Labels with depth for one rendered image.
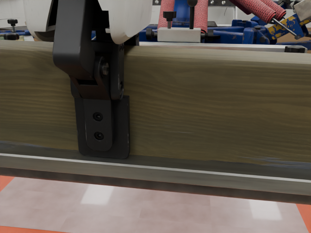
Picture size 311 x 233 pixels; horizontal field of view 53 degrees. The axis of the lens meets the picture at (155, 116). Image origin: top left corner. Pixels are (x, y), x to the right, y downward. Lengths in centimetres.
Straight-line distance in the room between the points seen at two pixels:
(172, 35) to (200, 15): 24
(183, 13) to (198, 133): 126
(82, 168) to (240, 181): 10
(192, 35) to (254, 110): 75
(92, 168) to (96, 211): 16
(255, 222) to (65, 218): 20
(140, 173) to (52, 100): 7
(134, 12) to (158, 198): 25
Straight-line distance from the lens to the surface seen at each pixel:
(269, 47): 90
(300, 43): 194
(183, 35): 93
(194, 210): 36
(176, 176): 19
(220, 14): 480
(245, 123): 19
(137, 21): 17
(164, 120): 19
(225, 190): 22
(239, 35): 136
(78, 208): 36
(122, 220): 34
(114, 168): 19
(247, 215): 36
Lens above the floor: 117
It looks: 22 degrees down
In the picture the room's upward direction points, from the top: straight up
